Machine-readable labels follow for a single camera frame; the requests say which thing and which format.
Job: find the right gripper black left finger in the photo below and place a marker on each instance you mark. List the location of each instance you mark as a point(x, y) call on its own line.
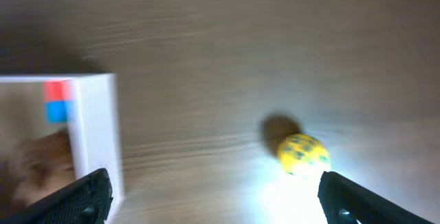
point(86, 201)

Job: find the open white cardboard box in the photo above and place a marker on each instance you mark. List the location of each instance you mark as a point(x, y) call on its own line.
point(93, 125)

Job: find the colourful two-by-two puzzle cube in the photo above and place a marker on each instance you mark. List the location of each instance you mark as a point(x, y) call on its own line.
point(57, 99)

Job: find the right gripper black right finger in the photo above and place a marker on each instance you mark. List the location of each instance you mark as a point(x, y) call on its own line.
point(344, 201)

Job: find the yellow ball with blue letters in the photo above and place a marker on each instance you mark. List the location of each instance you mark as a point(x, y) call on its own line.
point(303, 155)

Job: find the brown plush capybara toy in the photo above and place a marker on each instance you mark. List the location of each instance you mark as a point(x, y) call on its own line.
point(35, 169)

